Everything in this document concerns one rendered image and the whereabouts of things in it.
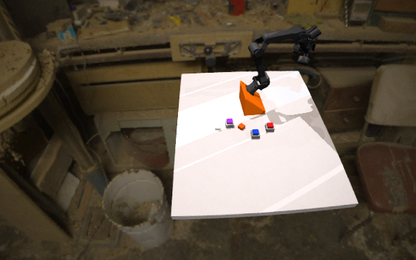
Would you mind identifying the red button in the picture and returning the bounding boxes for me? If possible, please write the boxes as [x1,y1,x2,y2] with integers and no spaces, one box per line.
[265,122,275,132]

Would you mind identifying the purple button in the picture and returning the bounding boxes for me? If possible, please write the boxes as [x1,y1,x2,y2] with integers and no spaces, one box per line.
[225,119,234,128]

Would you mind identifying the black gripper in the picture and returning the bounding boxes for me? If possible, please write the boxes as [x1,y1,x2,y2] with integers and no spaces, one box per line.
[297,37,318,65]

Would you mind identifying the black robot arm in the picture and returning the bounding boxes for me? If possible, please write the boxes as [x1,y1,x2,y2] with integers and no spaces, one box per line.
[245,25,321,96]

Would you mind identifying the blue button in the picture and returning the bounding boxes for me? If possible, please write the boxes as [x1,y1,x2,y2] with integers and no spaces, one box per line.
[251,129,260,139]

